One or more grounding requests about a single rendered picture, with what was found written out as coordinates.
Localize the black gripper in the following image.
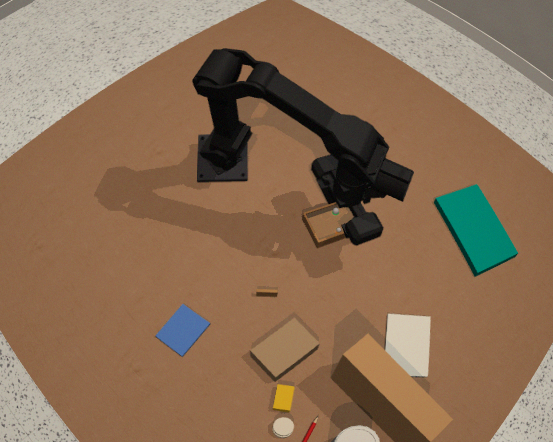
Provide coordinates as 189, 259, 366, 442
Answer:
311, 155, 384, 246

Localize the blue flat rectangular pad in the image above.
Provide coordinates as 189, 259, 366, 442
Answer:
156, 304, 210, 357

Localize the wooden ball tray with clear cover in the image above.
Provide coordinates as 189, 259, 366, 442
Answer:
302, 202, 354, 248

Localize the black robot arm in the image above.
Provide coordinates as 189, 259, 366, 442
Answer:
192, 48, 414, 204

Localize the yellow rectangular block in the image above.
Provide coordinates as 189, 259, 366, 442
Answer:
273, 384, 294, 412

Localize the red pencil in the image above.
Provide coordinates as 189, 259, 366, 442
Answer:
302, 418, 318, 442

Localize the tan flat rectangular box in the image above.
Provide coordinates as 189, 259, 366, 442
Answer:
250, 318, 320, 382

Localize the brown rectangular block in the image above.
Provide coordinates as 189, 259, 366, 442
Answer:
331, 334, 452, 442

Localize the grey mug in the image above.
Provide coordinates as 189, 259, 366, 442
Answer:
331, 425, 380, 442

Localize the teal flat rectangular block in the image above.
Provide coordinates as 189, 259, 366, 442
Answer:
434, 184, 518, 276

